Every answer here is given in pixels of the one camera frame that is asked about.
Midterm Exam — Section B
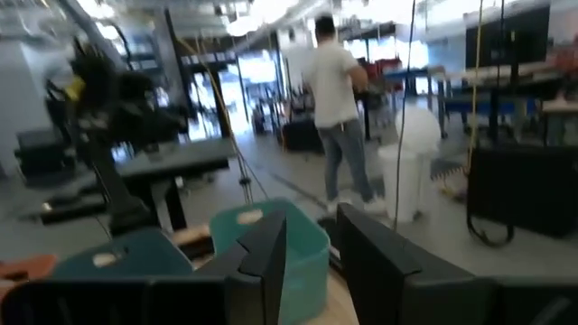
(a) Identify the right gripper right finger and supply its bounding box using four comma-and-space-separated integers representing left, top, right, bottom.
336, 202, 578, 325

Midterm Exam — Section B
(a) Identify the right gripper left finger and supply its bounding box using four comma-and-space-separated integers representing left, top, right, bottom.
0, 209, 288, 325

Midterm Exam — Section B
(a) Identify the light green plastic bin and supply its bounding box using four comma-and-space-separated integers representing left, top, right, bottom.
210, 198, 331, 325

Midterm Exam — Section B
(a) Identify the white trash bin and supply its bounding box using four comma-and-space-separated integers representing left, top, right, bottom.
377, 106, 443, 225

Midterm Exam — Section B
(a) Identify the grey side table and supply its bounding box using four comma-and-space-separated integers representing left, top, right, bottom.
40, 137, 237, 231

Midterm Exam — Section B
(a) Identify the dark blue plastic bin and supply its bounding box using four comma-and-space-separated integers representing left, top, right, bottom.
51, 227, 195, 281

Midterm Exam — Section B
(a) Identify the small black hazard-striped mat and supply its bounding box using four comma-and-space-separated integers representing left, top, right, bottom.
428, 157, 471, 181

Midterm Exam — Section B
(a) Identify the black equipment case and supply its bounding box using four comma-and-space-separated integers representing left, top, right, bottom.
282, 115, 324, 153

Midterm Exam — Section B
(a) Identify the black cart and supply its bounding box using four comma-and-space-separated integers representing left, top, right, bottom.
467, 144, 578, 239

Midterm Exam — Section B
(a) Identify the blue table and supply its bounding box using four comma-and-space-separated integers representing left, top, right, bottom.
383, 66, 538, 136

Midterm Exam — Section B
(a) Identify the orange plastic bin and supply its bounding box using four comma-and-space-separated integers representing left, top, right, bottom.
0, 255, 58, 290

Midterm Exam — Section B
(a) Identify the person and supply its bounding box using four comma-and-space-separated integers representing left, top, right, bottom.
302, 15, 387, 214

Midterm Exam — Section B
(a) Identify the black screen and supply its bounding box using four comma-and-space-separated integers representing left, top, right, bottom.
464, 5, 552, 70

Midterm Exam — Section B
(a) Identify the coiled black cable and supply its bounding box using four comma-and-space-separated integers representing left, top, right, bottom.
466, 211, 516, 248

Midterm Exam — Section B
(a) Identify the yellow cable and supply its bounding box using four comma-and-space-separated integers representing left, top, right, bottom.
175, 35, 254, 204
440, 0, 485, 200

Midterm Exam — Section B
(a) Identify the long black cable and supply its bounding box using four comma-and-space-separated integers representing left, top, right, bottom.
391, 0, 417, 229

